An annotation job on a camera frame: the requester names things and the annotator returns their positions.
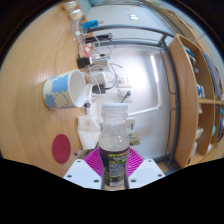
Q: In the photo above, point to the white mug with blue print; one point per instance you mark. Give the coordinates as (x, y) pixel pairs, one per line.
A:
(60, 90)

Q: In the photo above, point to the flat round red coaster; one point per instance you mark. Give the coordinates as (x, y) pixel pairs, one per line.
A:
(61, 148)

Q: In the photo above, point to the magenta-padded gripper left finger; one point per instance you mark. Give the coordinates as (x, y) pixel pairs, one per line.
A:
(81, 173)

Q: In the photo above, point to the white power strip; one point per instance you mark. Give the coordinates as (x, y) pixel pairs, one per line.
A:
(98, 80)

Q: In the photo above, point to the small white roll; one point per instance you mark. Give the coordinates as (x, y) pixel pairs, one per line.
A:
(70, 5)
(75, 14)

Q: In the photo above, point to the clear bottle with dark label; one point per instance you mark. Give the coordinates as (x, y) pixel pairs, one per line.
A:
(114, 156)

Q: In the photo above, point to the wooden shelf unit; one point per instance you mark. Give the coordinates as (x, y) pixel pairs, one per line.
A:
(186, 100)

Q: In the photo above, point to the white charger block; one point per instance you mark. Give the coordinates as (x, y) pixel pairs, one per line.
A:
(99, 65)

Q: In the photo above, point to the small blue tube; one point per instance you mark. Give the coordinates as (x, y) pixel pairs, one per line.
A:
(90, 24)

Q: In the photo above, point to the black cylindrical device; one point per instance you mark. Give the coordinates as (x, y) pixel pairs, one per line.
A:
(98, 37)

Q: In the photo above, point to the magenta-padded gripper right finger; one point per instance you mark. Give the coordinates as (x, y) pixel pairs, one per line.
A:
(145, 173)

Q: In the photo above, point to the small black jar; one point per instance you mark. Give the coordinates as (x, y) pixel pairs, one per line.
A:
(82, 62)

